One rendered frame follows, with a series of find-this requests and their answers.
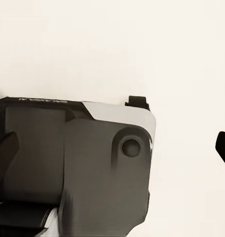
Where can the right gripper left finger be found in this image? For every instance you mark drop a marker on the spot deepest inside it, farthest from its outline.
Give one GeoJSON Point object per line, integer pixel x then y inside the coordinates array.
{"type": "Point", "coordinates": [9, 147]}

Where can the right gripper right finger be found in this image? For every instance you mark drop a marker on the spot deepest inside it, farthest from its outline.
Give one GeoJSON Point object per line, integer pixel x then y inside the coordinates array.
{"type": "Point", "coordinates": [220, 144]}

